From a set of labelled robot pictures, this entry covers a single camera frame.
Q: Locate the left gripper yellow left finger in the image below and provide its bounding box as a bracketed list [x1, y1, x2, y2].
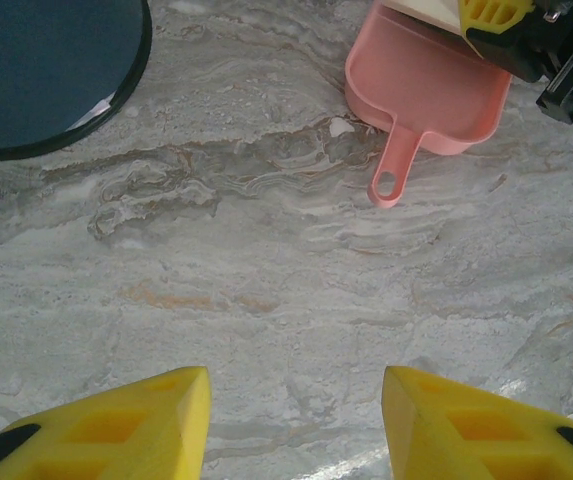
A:
[0, 365, 213, 480]

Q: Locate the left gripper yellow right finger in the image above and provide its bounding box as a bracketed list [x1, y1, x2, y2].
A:
[382, 365, 573, 480]

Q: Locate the cream hand brush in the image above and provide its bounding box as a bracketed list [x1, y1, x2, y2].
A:
[382, 0, 490, 60]

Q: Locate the pink plastic dustpan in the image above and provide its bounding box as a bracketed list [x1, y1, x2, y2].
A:
[343, 1, 514, 209]

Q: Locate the dark blue waste bin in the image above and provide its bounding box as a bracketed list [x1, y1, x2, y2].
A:
[0, 0, 154, 162]

